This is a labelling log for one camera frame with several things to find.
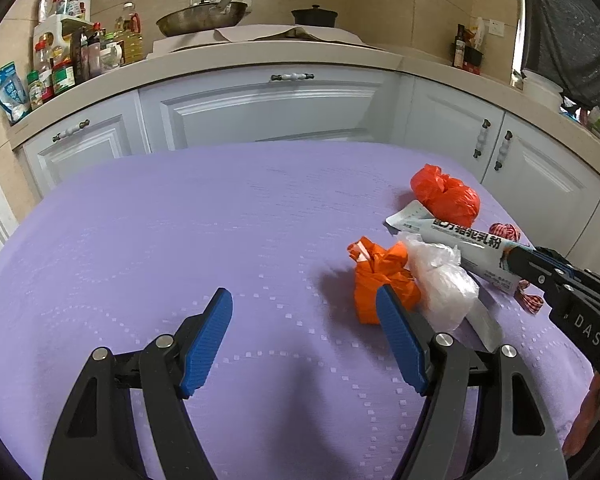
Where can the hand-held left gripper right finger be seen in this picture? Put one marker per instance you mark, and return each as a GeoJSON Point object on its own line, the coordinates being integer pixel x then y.
{"type": "Point", "coordinates": [402, 340]}

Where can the white spice rack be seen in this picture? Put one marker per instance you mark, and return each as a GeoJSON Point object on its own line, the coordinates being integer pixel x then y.
{"type": "Point", "coordinates": [47, 30]}

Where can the green white package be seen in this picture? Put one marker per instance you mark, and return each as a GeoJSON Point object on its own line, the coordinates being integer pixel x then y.
{"type": "Point", "coordinates": [599, 121]}

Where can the white single wall socket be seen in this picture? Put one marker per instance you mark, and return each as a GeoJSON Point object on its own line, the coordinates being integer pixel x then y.
{"type": "Point", "coordinates": [496, 27]}

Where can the purple tablecloth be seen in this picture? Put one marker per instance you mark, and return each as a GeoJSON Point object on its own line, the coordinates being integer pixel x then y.
{"type": "Point", "coordinates": [180, 220]}

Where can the person's right hand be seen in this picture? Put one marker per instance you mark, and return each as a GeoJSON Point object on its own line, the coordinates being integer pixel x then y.
{"type": "Point", "coordinates": [592, 415]}

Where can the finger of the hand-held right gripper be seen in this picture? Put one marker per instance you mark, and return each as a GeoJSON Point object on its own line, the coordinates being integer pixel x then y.
{"type": "Point", "coordinates": [532, 270]}
{"type": "Point", "coordinates": [565, 267]}

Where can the cluster of condiment bottles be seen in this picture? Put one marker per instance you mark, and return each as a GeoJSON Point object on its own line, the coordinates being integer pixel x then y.
{"type": "Point", "coordinates": [95, 50]}

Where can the dark glass bottle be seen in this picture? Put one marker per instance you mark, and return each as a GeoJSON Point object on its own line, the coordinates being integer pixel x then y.
{"type": "Point", "coordinates": [459, 50]}

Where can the black storage container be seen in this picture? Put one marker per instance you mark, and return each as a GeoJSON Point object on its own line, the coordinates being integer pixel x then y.
{"type": "Point", "coordinates": [474, 61]}

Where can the red plastic bag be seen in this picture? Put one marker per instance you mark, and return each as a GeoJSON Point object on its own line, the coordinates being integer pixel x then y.
{"type": "Point", "coordinates": [450, 200]}

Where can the clear plastic wrapper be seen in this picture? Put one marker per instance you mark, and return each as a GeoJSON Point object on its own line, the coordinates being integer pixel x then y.
{"type": "Point", "coordinates": [482, 325]}

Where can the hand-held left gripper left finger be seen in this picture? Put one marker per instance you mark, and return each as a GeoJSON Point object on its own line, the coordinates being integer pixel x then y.
{"type": "Point", "coordinates": [205, 345]}

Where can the orange plastic bag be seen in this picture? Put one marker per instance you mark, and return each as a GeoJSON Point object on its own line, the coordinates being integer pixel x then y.
{"type": "Point", "coordinates": [375, 282]}

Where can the white window frame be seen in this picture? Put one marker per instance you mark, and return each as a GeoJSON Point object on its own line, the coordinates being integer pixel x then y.
{"type": "Point", "coordinates": [518, 20]}

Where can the white bucket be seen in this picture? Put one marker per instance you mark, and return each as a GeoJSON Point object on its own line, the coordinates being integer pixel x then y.
{"type": "Point", "coordinates": [542, 91]}

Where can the blue white snack bag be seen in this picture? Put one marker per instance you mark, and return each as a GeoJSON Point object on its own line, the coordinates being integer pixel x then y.
{"type": "Point", "coordinates": [11, 95]}

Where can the dark curtain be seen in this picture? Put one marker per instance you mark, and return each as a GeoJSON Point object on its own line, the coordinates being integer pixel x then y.
{"type": "Point", "coordinates": [575, 25]}

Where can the black cooking pot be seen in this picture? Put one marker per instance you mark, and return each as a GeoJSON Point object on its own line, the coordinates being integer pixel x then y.
{"type": "Point", "coordinates": [315, 16]}

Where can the beige kitchen countertop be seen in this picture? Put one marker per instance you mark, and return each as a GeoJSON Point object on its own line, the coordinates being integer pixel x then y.
{"type": "Point", "coordinates": [180, 67]}

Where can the long grey powder sachet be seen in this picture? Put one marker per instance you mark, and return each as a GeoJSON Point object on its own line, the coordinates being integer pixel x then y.
{"type": "Point", "coordinates": [460, 245]}

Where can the metal wok pan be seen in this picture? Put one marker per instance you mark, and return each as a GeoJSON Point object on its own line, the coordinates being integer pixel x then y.
{"type": "Point", "coordinates": [200, 19]}

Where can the clear white plastic bag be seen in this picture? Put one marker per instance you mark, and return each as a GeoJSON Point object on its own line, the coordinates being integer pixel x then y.
{"type": "Point", "coordinates": [440, 285]}

